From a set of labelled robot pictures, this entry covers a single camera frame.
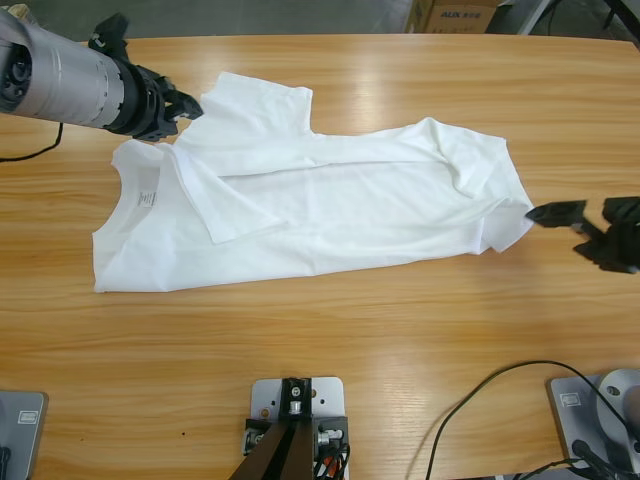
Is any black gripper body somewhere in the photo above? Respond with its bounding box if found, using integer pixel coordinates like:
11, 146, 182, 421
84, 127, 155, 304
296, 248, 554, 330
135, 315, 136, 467
589, 197, 640, 246
112, 62, 181, 142

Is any white t-shirt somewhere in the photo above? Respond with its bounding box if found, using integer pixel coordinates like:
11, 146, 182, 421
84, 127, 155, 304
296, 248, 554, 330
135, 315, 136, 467
91, 71, 535, 295

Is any grey metal stand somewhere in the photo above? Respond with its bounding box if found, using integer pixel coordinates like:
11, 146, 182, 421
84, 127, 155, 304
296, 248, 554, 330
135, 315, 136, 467
485, 0, 554, 36

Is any black tripod leg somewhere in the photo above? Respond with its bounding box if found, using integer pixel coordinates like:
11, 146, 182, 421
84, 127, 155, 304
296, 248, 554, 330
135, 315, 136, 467
602, 0, 640, 31

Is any cardboard box blue AUX print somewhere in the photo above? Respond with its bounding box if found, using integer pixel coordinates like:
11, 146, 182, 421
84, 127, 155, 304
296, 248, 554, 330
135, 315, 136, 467
404, 0, 501, 35

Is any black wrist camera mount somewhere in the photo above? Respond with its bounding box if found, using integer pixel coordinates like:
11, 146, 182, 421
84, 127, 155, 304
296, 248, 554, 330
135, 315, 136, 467
88, 13, 130, 55

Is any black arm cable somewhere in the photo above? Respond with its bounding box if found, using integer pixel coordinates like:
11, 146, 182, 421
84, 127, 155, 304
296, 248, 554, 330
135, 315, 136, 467
0, 122, 64, 164

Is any long thin black cable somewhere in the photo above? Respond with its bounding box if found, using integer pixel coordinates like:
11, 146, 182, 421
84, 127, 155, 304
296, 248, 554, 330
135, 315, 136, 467
427, 359, 640, 480

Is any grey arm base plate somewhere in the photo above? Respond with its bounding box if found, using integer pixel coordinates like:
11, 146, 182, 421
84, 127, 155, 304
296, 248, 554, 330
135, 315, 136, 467
544, 368, 640, 471
0, 391, 50, 480

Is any thick black base cable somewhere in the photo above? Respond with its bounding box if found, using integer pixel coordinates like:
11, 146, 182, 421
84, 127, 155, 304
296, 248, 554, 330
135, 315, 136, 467
514, 438, 640, 480

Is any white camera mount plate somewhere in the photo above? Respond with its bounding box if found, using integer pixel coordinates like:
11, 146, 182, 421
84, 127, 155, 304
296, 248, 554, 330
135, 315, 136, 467
249, 377, 346, 451

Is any black orange cable bundle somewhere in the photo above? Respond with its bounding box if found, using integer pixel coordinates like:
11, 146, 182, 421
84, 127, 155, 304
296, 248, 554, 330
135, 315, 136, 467
312, 439, 354, 480

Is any dark camera post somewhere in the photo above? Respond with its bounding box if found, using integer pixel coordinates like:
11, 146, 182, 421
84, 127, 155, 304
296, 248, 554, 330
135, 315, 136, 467
233, 377, 317, 480

